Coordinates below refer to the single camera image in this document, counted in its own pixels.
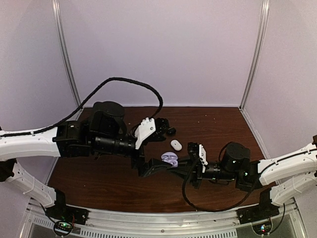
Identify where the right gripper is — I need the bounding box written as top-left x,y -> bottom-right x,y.
166,155 -> 238,189

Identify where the purple round charging case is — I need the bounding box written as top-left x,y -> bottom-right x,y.
161,152 -> 178,168

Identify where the white charging case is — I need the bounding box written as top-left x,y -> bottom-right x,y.
170,139 -> 182,151

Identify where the black charging case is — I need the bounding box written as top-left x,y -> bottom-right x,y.
166,127 -> 176,136

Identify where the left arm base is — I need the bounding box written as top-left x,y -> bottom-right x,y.
42,205 -> 89,237

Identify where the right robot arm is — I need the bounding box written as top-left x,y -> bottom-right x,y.
168,140 -> 317,219

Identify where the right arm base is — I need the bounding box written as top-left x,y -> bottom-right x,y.
237,204 -> 280,236

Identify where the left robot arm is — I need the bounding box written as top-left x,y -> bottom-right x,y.
0,101 -> 169,220

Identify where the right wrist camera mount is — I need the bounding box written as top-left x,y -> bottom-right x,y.
187,142 -> 209,174

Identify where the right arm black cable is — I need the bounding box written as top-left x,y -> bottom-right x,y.
182,161 -> 258,213

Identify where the front aluminium rail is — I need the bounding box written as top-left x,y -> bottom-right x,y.
18,202 -> 307,238

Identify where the left aluminium frame post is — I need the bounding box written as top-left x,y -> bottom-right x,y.
52,0 -> 81,106

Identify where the aluminium frame post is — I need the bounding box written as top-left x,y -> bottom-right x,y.
52,0 -> 81,106
239,0 -> 270,111

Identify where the right aluminium frame post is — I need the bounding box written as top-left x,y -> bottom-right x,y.
239,0 -> 270,111

